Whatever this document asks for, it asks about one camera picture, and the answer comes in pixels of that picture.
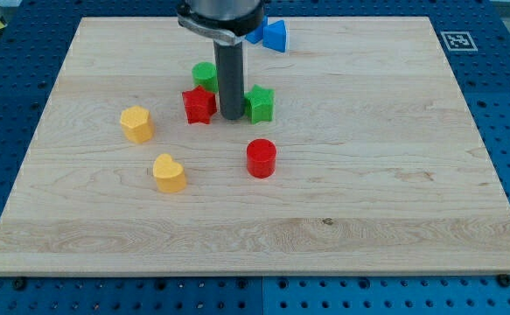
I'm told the red star block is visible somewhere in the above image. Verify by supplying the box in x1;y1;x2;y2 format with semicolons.
182;85;217;124

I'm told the light wooden board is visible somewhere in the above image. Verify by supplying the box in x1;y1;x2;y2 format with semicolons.
0;17;510;277

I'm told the green star block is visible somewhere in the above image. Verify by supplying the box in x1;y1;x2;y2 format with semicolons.
244;85;275;124

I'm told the white fiducial marker tag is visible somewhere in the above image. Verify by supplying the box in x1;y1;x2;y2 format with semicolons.
440;31;478;52

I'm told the green cylinder block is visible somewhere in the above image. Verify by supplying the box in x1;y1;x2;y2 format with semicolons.
192;61;219;93

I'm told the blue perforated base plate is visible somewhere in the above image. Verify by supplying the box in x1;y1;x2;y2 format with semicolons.
0;0;510;314

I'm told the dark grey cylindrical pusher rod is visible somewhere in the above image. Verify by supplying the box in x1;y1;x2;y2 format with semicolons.
213;42;244;120

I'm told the blue triangle block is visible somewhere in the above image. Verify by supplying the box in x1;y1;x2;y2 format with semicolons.
262;20;288;53

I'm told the red cylinder block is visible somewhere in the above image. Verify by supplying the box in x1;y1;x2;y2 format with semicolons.
246;138;277;179

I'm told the blue block behind arm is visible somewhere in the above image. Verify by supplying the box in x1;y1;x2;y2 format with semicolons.
245;16;268;44

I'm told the yellow hexagon block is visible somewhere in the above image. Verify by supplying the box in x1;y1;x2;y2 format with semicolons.
120;106;155;144

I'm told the yellow heart block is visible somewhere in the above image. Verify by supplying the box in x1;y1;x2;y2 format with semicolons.
153;153;187;193

